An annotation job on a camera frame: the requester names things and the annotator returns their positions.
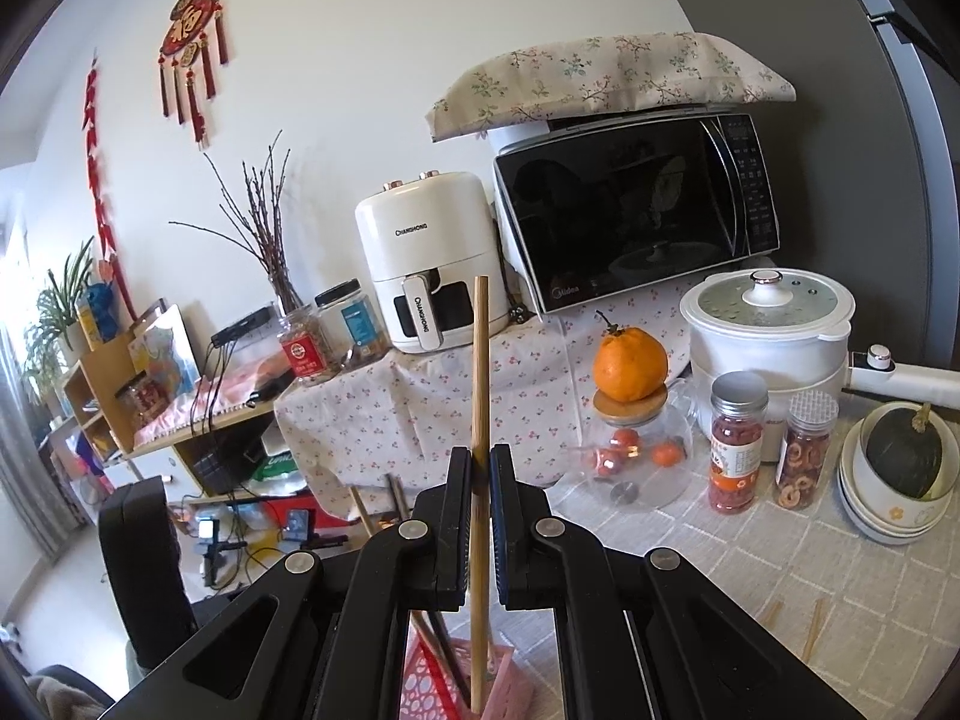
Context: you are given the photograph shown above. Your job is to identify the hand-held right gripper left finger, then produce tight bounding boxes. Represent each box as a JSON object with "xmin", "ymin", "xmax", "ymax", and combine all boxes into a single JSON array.
[{"xmin": 97, "ymin": 446, "xmax": 475, "ymax": 720}]

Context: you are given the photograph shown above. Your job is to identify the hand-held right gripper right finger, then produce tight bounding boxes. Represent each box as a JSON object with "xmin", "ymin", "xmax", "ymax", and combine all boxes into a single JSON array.
[{"xmin": 487, "ymin": 444, "xmax": 867, "ymax": 720}]

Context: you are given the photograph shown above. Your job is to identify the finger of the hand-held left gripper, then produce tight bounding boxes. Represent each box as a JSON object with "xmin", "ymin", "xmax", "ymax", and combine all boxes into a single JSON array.
[{"xmin": 97, "ymin": 478, "xmax": 197, "ymax": 672}]

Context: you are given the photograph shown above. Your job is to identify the black chopstick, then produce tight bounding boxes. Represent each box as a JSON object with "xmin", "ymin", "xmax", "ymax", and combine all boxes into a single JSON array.
[{"xmin": 420, "ymin": 609, "xmax": 460, "ymax": 691}]

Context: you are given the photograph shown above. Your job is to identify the pink perforated utensil basket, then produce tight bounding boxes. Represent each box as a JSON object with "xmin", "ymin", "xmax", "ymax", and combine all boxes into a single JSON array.
[{"xmin": 396, "ymin": 607, "xmax": 518, "ymax": 720}]

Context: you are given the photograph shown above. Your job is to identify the black stand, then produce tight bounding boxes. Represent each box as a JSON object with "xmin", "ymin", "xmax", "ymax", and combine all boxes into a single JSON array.
[
  {"xmin": 285, "ymin": 508, "xmax": 350, "ymax": 548},
  {"xmin": 191, "ymin": 514, "xmax": 248, "ymax": 590}
]

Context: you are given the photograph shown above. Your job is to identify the wooden side cabinet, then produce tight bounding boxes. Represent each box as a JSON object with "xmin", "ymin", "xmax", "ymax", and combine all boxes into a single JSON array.
[{"xmin": 105, "ymin": 397, "xmax": 301, "ymax": 511}]

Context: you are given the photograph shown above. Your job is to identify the small-flower print tablecloth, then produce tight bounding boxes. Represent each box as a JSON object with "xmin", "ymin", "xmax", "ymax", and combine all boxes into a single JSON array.
[{"xmin": 274, "ymin": 292, "xmax": 698, "ymax": 522}]

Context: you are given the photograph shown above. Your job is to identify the black box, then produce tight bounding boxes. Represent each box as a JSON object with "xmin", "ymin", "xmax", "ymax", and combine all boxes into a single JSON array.
[{"xmin": 191, "ymin": 435, "xmax": 263, "ymax": 497}]

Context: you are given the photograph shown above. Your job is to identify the glass jar with bamboo lid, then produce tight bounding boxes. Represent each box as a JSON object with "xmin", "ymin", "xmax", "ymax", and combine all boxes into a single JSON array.
[{"xmin": 576, "ymin": 382, "xmax": 695, "ymax": 515}]

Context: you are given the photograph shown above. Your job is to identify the grey curtain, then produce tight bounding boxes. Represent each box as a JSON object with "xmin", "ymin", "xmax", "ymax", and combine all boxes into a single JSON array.
[{"xmin": 0, "ymin": 330, "xmax": 83, "ymax": 541}]

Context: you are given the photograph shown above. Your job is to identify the small jar on shelf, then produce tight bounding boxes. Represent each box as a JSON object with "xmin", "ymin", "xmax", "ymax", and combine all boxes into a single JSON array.
[{"xmin": 116, "ymin": 375, "xmax": 162, "ymax": 428}]

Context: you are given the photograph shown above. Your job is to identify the green and white bag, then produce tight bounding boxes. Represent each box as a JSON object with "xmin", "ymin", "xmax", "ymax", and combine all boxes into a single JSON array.
[{"xmin": 251, "ymin": 450, "xmax": 301, "ymax": 482}]

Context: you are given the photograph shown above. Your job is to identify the wooden shelf unit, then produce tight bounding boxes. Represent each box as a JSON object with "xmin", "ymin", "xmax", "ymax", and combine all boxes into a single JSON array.
[{"xmin": 60, "ymin": 326, "xmax": 143, "ymax": 466}]

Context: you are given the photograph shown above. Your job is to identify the framed colourful picture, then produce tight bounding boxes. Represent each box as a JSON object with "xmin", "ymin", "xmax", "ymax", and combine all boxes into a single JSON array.
[{"xmin": 126, "ymin": 304, "xmax": 203, "ymax": 398}]

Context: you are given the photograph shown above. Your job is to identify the large orange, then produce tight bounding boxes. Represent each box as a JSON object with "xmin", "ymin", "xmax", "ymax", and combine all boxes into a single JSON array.
[{"xmin": 592, "ymin": 311, "xmax": 668, "ymax": 402}]

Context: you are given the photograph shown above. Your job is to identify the grey checked tablecloth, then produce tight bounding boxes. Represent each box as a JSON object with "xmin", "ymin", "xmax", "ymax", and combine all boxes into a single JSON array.
[{"xmin": 491, "ymin": 390, "xmax": 950, "ymax": 720}]

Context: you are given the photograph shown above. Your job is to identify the blue label jar black lid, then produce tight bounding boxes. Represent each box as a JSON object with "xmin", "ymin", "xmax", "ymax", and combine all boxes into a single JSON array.
[{"xmin": 313, "ymin": 279, "xmax": 391, "ymax": 368}]

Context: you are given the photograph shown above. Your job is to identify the red label jar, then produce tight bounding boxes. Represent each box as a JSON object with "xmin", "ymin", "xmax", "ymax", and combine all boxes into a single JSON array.
[{"xmin": 279, "ymin": 304, "xmax": 340, "ymax": 389}]

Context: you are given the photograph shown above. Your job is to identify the red-filled plastic jar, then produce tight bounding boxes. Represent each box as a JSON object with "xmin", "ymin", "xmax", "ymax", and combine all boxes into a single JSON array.
[{"xmin": 707, "ymin": 371, "xmax": 771, "ymax": 517}]

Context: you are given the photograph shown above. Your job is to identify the black power strip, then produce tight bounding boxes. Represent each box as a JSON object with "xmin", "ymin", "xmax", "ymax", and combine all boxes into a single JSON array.
[{"xmin": 210, "ymin": 305, "xmax": 280, "ymax": 347}]

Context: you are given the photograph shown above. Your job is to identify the blue item on shelf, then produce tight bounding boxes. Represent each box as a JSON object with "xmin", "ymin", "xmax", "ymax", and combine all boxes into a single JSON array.
[{"xmin": 86, "ymin": 281, "xmax": 121, "ymax": 338}]

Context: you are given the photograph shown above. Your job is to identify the green potted plant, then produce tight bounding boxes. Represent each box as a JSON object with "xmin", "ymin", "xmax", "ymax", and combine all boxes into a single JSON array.
[{"xmin": 22, "ymin": 236, "xmax": 98, "ymax": 391}]

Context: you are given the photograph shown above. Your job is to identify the white air fryer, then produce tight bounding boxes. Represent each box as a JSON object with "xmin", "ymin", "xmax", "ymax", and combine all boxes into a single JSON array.
[{"xmin": 355, "ymin": 169, "xmax": 511, "ymax": 355}]

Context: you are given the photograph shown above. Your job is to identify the glass vase with dry branches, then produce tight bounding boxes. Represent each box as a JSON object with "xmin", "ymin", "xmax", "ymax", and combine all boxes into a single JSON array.
[{"xmin": 169, "ymin": 129, "xmax": 316, "ymax": 316}]

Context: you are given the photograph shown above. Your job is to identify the white electric cooker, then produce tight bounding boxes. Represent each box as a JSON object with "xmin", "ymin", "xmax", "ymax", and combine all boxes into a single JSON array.
[{"xmin": 679, "ymin": 268, "xmax": 856, "ymax": 466}]

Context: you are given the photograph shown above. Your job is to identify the black microwave oven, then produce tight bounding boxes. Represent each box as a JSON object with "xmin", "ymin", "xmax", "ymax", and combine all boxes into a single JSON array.
[{"xmin": 491, "ymin": 111, "xmax": 781, "ymax": 316}]

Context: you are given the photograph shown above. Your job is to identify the stack of white bowls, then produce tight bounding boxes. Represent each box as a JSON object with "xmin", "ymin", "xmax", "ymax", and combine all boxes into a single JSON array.
[{"xmin": 838, "ymin": 401, "xmax": 960, "ymax": 548}]

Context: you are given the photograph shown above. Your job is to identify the dark green pumpkin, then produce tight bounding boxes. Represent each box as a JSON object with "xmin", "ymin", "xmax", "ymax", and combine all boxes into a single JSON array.
[{"xmin": 865, "ymin": 401, "xmax": 944, "ymax": 502}]

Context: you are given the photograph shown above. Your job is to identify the white long device with knob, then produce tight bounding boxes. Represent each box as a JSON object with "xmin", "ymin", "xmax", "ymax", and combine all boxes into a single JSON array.
[{"xmin": 844, "ymin": 343, "xmax": 960, "ymax": 400}]

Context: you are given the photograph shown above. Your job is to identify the floral cover cloth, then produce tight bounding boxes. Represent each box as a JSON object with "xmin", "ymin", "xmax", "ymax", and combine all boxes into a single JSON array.
[{"xmin": 425, "ymin": 31, "xmax": 797, "ymax": 143}]

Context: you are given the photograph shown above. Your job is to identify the grey refrigerator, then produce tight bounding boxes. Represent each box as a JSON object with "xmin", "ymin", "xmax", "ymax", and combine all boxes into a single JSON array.
[{"xmin": 637, "ymin": 0, "xmax": 960, "ymax": 368}]

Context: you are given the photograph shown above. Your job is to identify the black cables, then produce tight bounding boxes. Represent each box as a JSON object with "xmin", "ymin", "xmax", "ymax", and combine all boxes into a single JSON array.
[{"xmin": 187, "ymin": 341, "xmax": 233, "ymax": 436}]

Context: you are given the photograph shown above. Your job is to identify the dried fruit ring jar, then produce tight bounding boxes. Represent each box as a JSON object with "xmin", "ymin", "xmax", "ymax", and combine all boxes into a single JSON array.
[{"xmin": 775, "ymin": 390, "xmax": 839, "ymax": 512}]

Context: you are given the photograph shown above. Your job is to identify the red chili string decoration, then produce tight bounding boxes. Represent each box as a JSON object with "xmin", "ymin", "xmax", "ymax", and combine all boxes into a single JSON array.
[{"xmin": 84, "ymin": 49, "xmax": 140, "ymax": 323}]

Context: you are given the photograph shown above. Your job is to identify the red knot wall decoration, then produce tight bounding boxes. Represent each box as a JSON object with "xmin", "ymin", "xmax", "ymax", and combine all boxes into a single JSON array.
[{"xmin": 156, "ymin": 0, "xmax": 228, "ymax": 151}]

